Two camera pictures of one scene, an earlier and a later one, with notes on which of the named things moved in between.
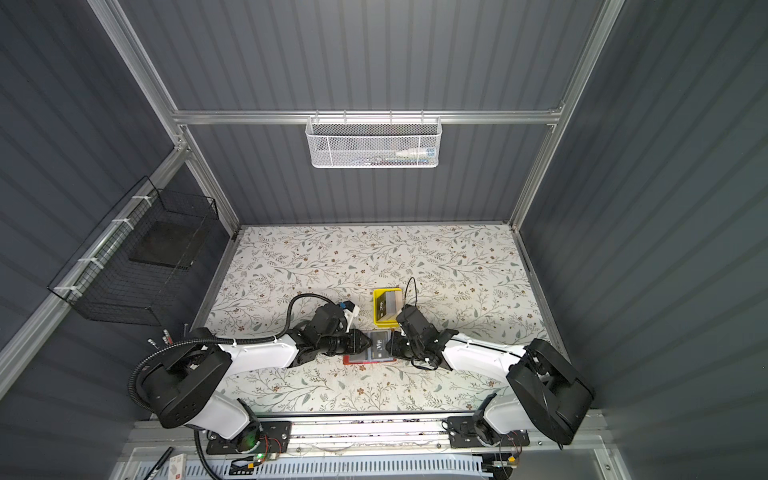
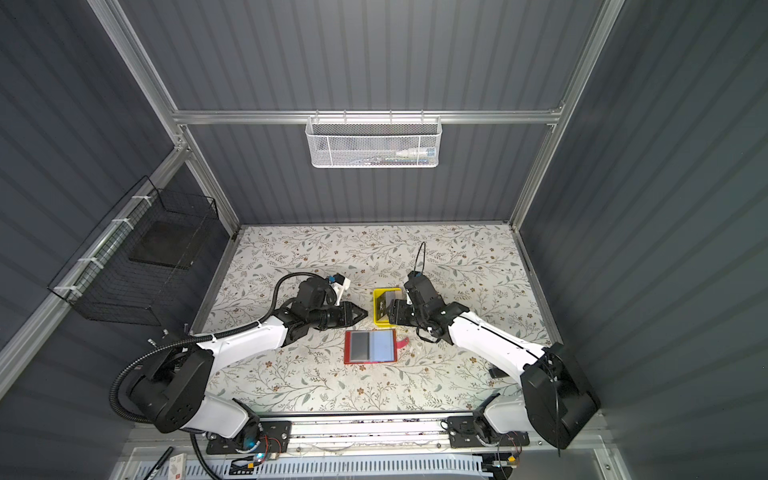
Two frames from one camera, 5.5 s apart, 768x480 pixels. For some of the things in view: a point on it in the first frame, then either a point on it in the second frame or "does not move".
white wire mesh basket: (374, 142) does not move
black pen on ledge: (151, 475) does not move
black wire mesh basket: (132, 270) does not move
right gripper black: (393, 347) → (397, 312)
